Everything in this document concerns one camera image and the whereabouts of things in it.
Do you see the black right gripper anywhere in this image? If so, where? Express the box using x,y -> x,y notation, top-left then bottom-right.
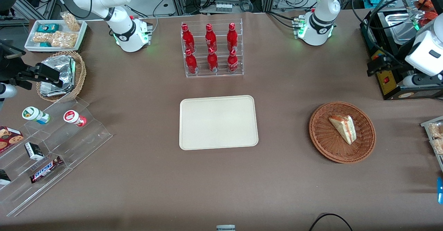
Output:
0,41 -> 64,90

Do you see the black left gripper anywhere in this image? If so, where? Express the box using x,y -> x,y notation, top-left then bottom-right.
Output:
368,56 -> 414,77

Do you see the triangular sandwich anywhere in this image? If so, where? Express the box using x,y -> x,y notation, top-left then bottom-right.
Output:
328,115 -> 357,145

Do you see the tan wicker basket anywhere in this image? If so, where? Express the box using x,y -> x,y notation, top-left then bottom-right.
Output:
36,51 -> 87,103

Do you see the white rectangular snack tray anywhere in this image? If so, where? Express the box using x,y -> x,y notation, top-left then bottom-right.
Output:
25,19 -> 88,53

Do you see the round brown wicker basket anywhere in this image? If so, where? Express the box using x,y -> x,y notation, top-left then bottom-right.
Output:
309,101 -> 377,164

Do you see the cream rectangular serving tray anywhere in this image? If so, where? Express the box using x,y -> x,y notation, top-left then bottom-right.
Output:
179,95 -> 259,151

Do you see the silver foil wrapped package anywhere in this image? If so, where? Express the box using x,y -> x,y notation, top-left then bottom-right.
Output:
40,82 -> 74,98
41,55 -> 76,87

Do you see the black yellow food warmer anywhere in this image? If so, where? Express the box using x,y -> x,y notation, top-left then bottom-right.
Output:
360,9 -> 443,101

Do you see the clear bag of crackers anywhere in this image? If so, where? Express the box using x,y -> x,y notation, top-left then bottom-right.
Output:
33,32 -> 54,44
428,123 -> 443,139
60,12 -> 81,32
431,138 -> 443,156
51,31 -> 78,48

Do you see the green lid yogurt cup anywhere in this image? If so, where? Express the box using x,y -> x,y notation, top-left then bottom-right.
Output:
22,107 -> 51,125

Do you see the red lid yogurt cup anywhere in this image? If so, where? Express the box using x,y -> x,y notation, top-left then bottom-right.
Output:
63,110 -> 87,127

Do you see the steel food pan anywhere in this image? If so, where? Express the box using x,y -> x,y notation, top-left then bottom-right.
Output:
385,12 -> 418,46

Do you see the teal snack box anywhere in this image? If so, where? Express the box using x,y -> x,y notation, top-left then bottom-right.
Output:
37,23 -> 60,33

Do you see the red cookie box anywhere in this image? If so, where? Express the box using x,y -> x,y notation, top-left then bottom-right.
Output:
0,126 -> 24,154

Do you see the clear acrylic tiered stand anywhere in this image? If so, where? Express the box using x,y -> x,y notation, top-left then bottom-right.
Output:
0,98 -> 113,217

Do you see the orange fried food piece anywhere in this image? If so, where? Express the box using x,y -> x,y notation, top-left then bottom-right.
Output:
414,0 -> 435,11
420,11 -> 440,26

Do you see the small black white carton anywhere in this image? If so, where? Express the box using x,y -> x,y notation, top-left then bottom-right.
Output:
24,142 -> 45,161

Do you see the brown snickers bar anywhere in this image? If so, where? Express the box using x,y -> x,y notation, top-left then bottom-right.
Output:
29,156 -> 64,184

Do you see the red cola bottle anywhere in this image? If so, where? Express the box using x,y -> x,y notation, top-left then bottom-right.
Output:
181,24 -> 196,54
205,24 -> 218,53
185,48 -> 199,75
226,22 -> 239,52
227,49 -> 239,74
207,47 -> 219,73

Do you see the brown table cover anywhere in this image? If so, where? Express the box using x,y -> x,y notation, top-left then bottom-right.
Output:
0,11 -> 443,231

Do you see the clear acrylic bottle rack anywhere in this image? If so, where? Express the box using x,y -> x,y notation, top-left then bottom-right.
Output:
180,18 -> 245,78

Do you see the white power strip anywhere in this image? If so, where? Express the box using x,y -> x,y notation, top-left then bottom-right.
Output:
214,2 -> 234,13

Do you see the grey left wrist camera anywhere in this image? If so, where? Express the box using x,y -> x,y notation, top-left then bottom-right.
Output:
403,73 -> 443,88

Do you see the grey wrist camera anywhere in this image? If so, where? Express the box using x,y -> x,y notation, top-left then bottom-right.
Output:
0,84 -> 17,99
403,73 -> 443,88

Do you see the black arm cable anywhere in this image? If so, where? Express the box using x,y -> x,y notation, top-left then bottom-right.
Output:
351,0 -> 414,67

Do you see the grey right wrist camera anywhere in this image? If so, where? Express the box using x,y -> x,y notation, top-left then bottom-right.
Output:
0,84 -> 17,99

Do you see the white wire snack tray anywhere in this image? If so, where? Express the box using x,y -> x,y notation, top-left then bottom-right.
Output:
420,116 -> 443,173

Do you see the black looped cable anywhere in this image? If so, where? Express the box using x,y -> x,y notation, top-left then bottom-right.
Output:
309,213 -> 354,231

